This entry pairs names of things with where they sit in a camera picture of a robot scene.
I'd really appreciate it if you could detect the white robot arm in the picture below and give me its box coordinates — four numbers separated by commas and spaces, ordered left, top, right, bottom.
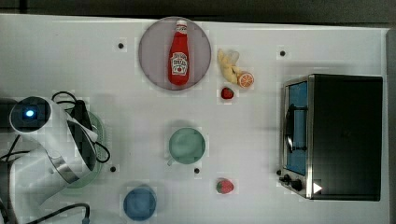
7, 96, 97, 224

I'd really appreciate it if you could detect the small red strawberry toy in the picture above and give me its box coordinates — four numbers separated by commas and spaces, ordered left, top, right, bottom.
220, 87, 234, 100

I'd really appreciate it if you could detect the green cup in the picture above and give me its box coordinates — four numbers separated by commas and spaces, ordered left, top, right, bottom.
167, 128, 206, 166

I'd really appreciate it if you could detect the red ketchup bottle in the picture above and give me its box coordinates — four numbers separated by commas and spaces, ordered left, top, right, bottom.
168, 20, 190, 86

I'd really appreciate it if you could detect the orange slice toy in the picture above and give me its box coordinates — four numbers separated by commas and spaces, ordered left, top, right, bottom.
237, 73, 254, 89

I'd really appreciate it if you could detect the yellow banana toy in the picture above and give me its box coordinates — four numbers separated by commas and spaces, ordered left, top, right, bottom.
218, 49, 240, 84

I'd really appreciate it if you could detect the grey plate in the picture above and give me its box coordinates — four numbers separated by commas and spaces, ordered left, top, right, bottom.
138, 17, 211, 91

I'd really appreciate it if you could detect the large red strawberry toy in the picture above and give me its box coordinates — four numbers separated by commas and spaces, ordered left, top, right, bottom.
216, 178, 234, 194

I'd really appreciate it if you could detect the blue cup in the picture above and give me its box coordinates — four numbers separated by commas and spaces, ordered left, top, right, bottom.
122, 186, 157, 221

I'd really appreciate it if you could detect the black toaster oven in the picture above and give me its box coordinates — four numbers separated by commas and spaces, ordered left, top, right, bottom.
276, 74, 383, 202

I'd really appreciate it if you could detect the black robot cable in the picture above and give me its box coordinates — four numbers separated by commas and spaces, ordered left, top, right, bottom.
0, 91, 111, 224

